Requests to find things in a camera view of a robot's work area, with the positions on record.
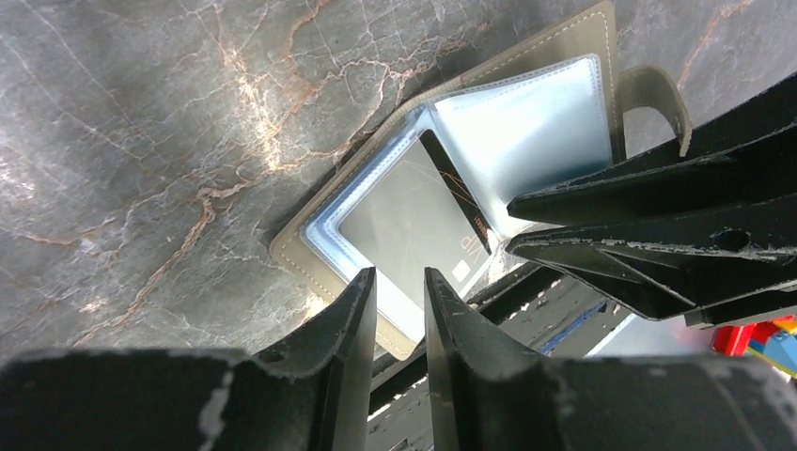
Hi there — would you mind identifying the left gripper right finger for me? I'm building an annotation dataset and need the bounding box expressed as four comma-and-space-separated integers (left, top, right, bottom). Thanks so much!
424, 267, 797, 451

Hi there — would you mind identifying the colourful toy block set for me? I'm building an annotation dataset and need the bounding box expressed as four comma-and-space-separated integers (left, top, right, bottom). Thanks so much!
711, 316, 796, 379

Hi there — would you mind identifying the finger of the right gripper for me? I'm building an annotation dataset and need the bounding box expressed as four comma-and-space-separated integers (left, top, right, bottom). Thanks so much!
508, 194, 796, 326
508, 75, 796, 226

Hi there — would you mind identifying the olive card holder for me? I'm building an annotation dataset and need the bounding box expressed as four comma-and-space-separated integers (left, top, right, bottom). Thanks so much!
270, 1, 692, 360

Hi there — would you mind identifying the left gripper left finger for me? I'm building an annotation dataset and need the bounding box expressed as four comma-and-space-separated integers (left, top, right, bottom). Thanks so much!
1, 268, 377, 450

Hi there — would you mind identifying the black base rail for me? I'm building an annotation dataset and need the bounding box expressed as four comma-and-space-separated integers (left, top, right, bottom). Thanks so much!
366, 264, 632, 450

